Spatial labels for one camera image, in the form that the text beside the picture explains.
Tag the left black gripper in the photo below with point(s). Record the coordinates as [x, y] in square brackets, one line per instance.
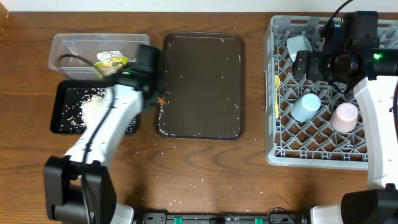
[152, 98]

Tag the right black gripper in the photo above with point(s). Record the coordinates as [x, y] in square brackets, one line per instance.
[301, 65]

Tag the orange carrot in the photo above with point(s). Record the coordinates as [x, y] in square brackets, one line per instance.
[161, 100]

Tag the yellow green snack wrapper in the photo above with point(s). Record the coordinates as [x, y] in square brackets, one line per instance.
[109, 66]

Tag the light blue rice bowl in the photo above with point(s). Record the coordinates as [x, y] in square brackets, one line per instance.
[297, 43]

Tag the pink plastic cup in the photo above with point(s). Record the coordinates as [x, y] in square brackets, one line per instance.
[344, 118]

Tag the light blue plastic cup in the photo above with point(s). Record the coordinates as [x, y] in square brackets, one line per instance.
[306, 107]

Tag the yellow plastic spoon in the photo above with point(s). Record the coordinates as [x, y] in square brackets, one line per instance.
[276, 106]

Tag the white tissue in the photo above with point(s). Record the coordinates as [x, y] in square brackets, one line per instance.
[108, 54]

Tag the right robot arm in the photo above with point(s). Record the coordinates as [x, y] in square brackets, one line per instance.
[377, 101]

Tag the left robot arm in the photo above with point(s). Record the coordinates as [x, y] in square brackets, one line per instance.
[78, 187]

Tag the clear plastic waste bin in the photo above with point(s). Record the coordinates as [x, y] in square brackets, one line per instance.
[89, 46]

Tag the grey dishwasher rack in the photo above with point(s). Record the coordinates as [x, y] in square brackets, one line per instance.
[313, 143]

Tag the dark brown serving tray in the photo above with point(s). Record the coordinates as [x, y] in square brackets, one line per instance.
[204, 86]

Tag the pile of white rice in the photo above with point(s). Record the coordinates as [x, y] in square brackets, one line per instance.
[80, 109]

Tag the black rectangular tray bin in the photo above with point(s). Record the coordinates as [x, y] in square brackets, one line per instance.
[60, 96]

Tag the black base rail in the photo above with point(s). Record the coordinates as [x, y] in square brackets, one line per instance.
[180, 218]

